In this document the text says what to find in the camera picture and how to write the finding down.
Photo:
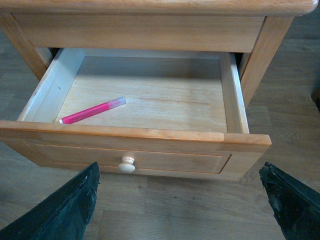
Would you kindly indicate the pink marker with white cap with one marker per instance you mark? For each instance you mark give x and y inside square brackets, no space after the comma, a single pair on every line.
[92,111]

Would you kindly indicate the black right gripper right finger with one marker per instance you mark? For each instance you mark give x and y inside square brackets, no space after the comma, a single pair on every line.
[296,206]

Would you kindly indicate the wooden drawer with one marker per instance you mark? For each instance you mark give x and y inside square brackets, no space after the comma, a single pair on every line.
[184,115]

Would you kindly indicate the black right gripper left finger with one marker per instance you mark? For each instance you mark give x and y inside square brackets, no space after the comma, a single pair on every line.
[64,215]

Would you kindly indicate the wooden nightstand cabinet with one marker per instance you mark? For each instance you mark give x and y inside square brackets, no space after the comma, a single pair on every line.
[254,28]

